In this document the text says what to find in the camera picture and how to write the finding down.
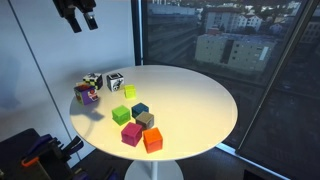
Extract zebra print picture cube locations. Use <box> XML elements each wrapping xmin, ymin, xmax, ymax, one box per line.
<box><xmin>82</xmin><ymin>72</ymin><xmax>104</xmax><ymax>91</ymax></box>

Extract lime green building block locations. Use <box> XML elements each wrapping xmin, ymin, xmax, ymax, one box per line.
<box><xmin>123</xmin><ymin>84</ymin><xmax>138</xmax><ymax>100</ymax></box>

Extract dark window corner post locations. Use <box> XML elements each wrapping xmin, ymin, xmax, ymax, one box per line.
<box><xmin>130</xmin><ymin>0</ymin><xmax>145</xmax><ymax>66</ymax></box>

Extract pink building block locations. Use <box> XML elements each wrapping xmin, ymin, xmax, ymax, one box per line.
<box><xmin>120</xmin><ymin>121</ymin><xmax>143</xmax><ymax>148</ymax></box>

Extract orange building block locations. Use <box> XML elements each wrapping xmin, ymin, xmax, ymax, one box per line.
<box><xmin>142</xmin><ymin>127</ymin><xmax>164</xmax><ymax>154</ymax></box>

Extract purple orange picture cube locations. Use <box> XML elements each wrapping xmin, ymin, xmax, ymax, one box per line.
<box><xmin>73</xmin><ymin>83</ymin><xmax>100</xmax><ymax>107</ymax></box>

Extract grey building block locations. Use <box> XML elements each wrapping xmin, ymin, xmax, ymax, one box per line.
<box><xmin>135</xmin><ymin>110</ymin><xmax>155</xmax><ymax>131</ymax></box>

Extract square print picture cube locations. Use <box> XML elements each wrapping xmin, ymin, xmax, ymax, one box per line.
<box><xmin>106</xmin><ymin>71</ymin><xmax>125</xmax><ymax>93</ymax></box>

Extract dark window mullion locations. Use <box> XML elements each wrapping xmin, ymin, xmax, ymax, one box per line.
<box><xmin>235</xmin><ymin>0</ymin><xmax>320</xmax><ymax>155</ymax></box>

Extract white table pedestal base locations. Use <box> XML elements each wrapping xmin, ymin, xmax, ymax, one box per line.
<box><xmin>124</xmin><ymin>159</ymin><xmax>184</xmax><ymax>180</ymax></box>

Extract white floor trim strip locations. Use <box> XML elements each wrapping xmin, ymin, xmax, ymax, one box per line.
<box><xmin>215</xmin><ymin>142</ymin><xmax>291</xmax><ymax>180</ymax></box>

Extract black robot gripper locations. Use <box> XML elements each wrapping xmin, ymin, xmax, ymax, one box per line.
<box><xmin>52</xmin><ymin>0</ymin><xmax>99</xmax><ymax>34</ymax></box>

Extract purple orange clamp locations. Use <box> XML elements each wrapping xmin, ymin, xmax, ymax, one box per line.
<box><xmin>21</xmin><ymin>134</ymin><xmax>56</xmax><ymax>168</ymax></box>

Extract black tool stand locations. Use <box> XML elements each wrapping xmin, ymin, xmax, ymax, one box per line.
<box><xmin>0</xmin><ymin>128</ymin><xmax>118</xmax><ymax>180</ymax></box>

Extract blue building block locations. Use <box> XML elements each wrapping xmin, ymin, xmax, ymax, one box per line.
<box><xmin>131</xmin><ymin>102</ymin><xmax>150</xmax><ymax>119</ymax></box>

